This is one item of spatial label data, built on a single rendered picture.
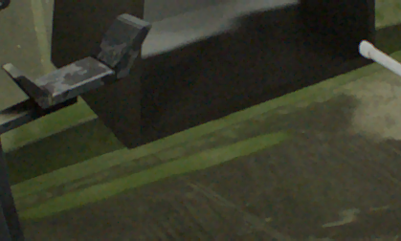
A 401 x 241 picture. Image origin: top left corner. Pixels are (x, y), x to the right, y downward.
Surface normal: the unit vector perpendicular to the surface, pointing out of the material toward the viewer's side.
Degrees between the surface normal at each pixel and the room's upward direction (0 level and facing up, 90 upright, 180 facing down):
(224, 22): 12
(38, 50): 57
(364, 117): 0
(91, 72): 0
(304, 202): 0
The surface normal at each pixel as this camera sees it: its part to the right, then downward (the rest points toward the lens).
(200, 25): 0.03, -0.82
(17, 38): 0.40, -0.22
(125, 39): -0.66, -0.43
